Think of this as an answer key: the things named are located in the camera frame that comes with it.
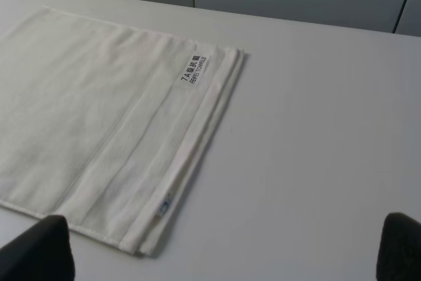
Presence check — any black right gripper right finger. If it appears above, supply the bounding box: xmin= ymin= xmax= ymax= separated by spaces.
xmin=376 ymin=213 xmax=420 ymax=280

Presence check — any white towel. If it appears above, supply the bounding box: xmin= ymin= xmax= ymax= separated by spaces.
xmin=1 ymin=7 xmax=244 ymax=256

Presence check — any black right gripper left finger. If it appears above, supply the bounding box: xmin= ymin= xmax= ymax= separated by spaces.
xmin=1 ymin=215 xmax=76 ymax=280

